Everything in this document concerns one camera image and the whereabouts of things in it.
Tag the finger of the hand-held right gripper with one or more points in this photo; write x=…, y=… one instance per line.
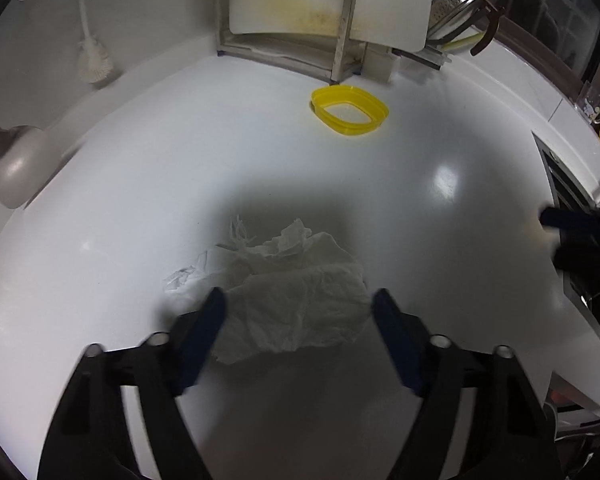
x=590, y=255
x=560, y=217

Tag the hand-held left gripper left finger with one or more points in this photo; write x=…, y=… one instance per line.
x=202, y=340

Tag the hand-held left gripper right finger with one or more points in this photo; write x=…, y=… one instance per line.
x=397, y=340

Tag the large white tissue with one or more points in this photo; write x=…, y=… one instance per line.
x=290, y=300

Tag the steel sink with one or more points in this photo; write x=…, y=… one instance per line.
x=565, y=185

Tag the clear plastic container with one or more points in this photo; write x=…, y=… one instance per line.
x=591, y=102

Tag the window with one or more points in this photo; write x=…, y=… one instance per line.
x=545, y=20

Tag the yellow-green stick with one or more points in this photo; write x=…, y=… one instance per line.
x=465, y=41

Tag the metal colander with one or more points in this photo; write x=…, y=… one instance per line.
x=455, y=5

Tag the metal ladle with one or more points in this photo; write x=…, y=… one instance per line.
x=15, y=170

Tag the metal cutting board rack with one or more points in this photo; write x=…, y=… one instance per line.
x=342, y=35

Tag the white dish brush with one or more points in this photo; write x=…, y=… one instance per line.
x=94, y=62

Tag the white cutting board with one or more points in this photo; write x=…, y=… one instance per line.
x=290, y=0

